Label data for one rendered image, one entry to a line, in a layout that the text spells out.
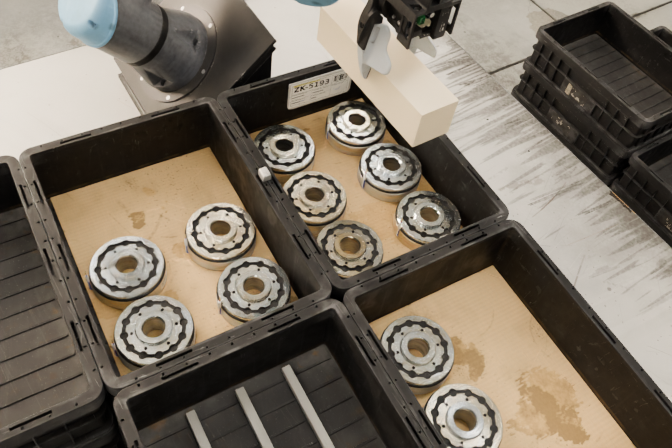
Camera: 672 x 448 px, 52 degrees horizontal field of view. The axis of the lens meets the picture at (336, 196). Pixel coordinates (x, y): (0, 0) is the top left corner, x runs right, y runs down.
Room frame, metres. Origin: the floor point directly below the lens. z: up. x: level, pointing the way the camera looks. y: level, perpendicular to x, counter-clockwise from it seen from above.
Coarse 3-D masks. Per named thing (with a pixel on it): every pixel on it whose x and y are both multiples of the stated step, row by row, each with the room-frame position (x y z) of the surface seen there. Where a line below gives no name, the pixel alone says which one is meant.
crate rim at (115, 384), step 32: (96, 128) 0.66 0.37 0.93; (128, 128) 0.68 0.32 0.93; (224, 128) 0.71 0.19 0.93; (32, 192) 0.53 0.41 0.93; (288, 224) 0.56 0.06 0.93; (64, 256) 0.45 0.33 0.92; (320, 288) 0.47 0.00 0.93; (256, 320) 0.40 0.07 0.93; (96, 352) 0.32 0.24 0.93; (192, 352) 0.35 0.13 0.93; (128, 384) 0.29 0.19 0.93
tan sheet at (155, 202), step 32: (192, 160) 0.72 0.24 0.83; (96, 192) 0.62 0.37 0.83; (128, 192) 0.63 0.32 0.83; (160, 192) 0.64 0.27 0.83; (192, 192) 0.65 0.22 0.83; (224, 192) 0.67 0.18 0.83; (64, 224) 0.55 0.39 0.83; (96, 224) 0.56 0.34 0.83; (128, 224) 0.57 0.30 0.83; (160, 224) 0.58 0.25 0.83; (256, 256) 0.56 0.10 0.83; (192, 288) 0.49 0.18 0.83; (224, 320) 0.45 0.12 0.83
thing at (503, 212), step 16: (320, 64) 0.89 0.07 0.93; (336, 64) 0.90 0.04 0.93; (272, 80) 0.83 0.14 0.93; (288, 80) 0.84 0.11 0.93; (224, 96) 0.78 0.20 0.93; (224, 112) 0.74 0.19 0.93; (448, 144) 0.76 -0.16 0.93; (256, 160) 0.66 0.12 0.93; (464, 160) 0.74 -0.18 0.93; (272, 176) 0.64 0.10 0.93; (480, 176) 0.71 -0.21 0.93; (288, 208) 0.58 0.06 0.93; (496, 208) 0.66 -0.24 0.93; (304, 224) 0.56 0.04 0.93; (480, 224) 0.62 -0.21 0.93; (304, 240) 0.53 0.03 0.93; (448, 240) 0.58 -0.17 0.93; (320, 256) 0.51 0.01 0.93; (400, 256) 0.54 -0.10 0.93; (416, 256) 0.54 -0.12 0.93; (336, 272) 0.49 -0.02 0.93; (368, 272) 0.50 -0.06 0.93; (384, 272) 0.51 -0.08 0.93; (336, 288) 0.47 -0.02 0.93
